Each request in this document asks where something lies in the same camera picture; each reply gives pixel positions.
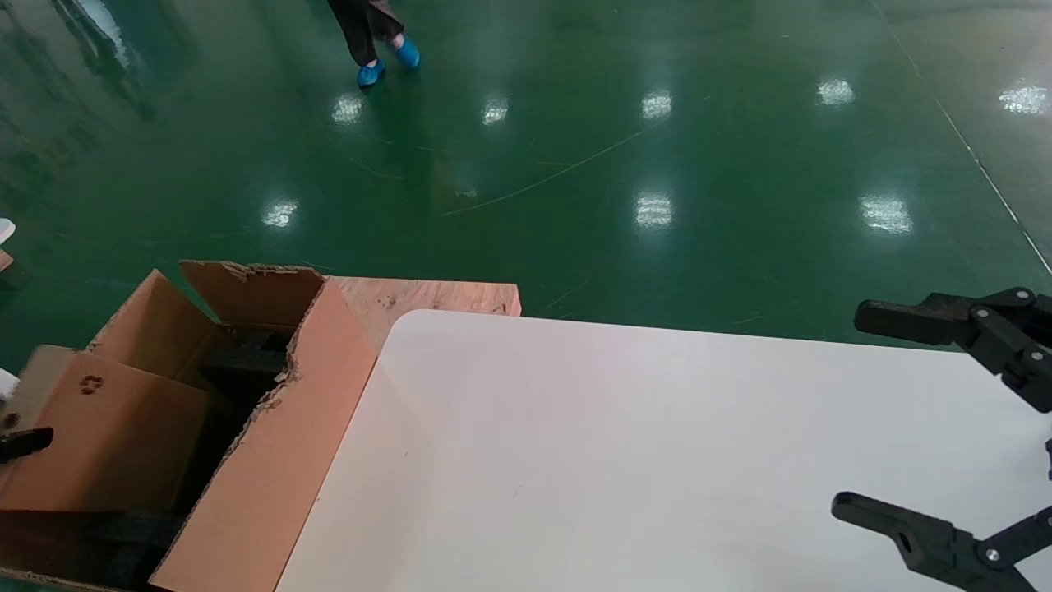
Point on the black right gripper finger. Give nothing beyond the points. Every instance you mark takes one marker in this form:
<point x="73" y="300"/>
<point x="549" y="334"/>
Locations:
<point x="986" y="329"/>
<point x="937" y="547"/>

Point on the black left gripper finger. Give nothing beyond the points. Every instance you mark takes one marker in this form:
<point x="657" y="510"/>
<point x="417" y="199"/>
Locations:
<point x="25" y="444"/>

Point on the small cardboard box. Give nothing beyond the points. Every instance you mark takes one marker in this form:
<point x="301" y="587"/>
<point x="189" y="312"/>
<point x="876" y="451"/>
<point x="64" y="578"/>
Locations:
<point x="123" y="444"/>

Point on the large open cardboard box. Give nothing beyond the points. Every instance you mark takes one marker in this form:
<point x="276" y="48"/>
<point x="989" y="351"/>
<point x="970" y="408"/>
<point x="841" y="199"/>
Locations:
<point x="271" y="493"/>

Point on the white rounded panel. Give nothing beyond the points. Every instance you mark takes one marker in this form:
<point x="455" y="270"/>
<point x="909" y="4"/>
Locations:
<point x="6" y="385"/>

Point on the small white and pink object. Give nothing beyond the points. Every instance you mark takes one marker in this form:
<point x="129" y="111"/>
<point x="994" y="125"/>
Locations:
<point x="5" y="234"/>

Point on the wooden pallet board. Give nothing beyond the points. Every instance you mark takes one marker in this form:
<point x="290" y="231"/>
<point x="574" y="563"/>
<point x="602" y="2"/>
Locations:
<point x="444" y="294"/>

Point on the blue shoe cover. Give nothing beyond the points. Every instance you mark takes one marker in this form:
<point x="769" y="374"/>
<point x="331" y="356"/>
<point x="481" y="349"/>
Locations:
<point x="371" y="75"/>
<point x="408" y="54"/>

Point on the person's dark trouser legs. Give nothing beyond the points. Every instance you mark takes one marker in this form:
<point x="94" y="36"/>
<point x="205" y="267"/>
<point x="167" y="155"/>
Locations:
<point x="357" y="25"/>

